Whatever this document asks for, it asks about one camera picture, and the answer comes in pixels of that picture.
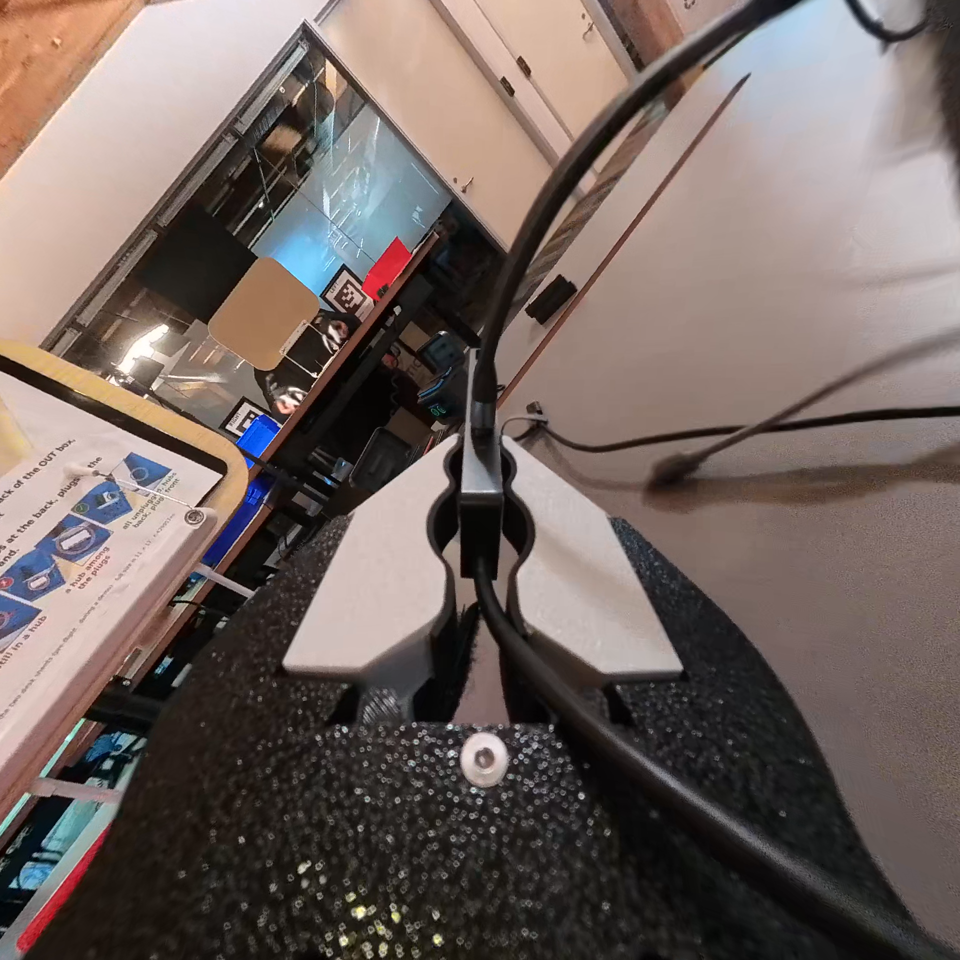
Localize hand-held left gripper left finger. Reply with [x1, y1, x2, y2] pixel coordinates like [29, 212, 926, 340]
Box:
[281, 433, 460, 723]

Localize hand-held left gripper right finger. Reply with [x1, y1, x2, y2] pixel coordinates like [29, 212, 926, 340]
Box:
[498, 433, 685, 687]

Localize black round hub cable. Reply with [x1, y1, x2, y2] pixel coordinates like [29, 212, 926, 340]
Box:
[471, 558, 960, 960]

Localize short black usb cable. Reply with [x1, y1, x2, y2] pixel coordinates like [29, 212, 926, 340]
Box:
[468, 0, 807, 451]

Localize blue plastic bin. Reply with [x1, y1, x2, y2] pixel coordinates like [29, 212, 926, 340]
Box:
[238, 414, 285, 470]
[201, 472, 265, 567]

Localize black device with green display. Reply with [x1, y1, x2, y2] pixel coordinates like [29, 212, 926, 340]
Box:
[414, 330, 472, 427]

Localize printed instruction sheet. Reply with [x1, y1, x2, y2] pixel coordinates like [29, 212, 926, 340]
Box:
[0, 367, 228, 751]

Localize small black block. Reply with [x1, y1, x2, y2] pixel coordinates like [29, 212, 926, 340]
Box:
[523, 274, 579, 325]

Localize printed instruction sheet board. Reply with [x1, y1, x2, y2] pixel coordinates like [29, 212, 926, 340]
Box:
[0, 339, 250, 826]

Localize glass partition window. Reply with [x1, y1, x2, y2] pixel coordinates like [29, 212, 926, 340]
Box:
[41, 21, 515, 481]

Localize blurred black cable with plug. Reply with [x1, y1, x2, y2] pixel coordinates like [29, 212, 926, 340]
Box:
[646, 330, 960, 489]

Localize thin black cable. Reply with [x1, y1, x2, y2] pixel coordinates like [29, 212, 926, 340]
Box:
[501, 401, 960, 455]

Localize white wall cabinets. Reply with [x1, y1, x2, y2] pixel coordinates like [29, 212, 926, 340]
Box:
[315, 0, 635, 252]

